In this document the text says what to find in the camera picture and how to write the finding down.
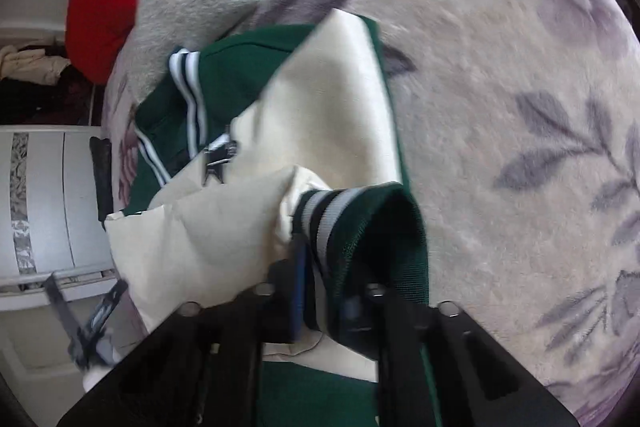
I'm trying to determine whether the white glossy cabinet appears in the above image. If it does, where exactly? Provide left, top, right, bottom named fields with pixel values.
left=0, top=124, right=132, bottom=314

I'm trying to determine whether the cream crumpled cloth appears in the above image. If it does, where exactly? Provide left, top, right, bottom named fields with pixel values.
left=0, top=44, right=72, bottom=86

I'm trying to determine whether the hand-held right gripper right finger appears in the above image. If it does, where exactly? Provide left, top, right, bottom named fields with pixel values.
left=342, top=284, right=582, bottom=427

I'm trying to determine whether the floral plush blanket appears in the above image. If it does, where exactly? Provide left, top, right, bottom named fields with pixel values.
left=100, top=0, right=640, bottom=427

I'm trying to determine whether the dark clothes pile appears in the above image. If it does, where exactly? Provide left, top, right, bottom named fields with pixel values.
left=0, top=36, right=94, bottom=126

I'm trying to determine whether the green and cream varsity jacket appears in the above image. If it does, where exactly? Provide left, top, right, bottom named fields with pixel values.
left=104, top=9, right=442, bottom=427

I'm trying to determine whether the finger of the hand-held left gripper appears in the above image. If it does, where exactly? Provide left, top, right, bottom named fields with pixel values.
left=80, top=279, right=130, bottom=365
left=43, top=273, right=93, bottom=370

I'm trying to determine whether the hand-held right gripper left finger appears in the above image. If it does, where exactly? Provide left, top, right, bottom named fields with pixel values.
left=56, top=231, right=310, bottom=427

